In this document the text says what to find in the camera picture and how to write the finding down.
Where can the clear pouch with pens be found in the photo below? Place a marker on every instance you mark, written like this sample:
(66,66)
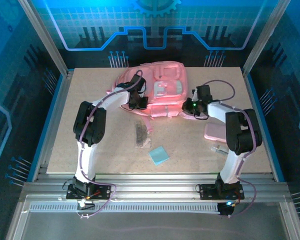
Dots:
(141,132)

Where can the pink backpack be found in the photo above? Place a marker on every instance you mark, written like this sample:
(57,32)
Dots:
(170,82)

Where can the pink pencil case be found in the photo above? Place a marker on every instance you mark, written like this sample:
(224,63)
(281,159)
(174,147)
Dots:
(213,132)

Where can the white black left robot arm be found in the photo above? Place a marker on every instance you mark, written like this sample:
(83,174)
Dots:
(86,160)

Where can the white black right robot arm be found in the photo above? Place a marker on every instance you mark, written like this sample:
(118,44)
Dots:
(231,165)

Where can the blue sticky note pad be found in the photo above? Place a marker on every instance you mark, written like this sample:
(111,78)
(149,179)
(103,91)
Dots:
(159,155)

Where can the small clear packaged item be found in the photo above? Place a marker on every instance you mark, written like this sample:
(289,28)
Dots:
(218,149)

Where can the blue table side trim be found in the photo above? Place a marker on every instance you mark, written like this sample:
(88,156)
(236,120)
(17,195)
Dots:
(261,117)
(51,117)

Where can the black controller box with LEDs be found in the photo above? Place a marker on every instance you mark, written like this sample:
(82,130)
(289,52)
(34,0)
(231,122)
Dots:
(225,210)

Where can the aluminium frame post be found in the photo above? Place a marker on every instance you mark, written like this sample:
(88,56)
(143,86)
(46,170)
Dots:
(265,37)
(47,42)

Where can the aluminium frame cross rail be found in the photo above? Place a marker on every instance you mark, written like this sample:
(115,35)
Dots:
(152,185)

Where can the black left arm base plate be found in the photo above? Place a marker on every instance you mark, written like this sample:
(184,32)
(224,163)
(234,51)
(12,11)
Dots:
(105,192)

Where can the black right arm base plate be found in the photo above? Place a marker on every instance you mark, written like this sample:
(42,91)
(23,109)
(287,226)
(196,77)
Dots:
(206,192)

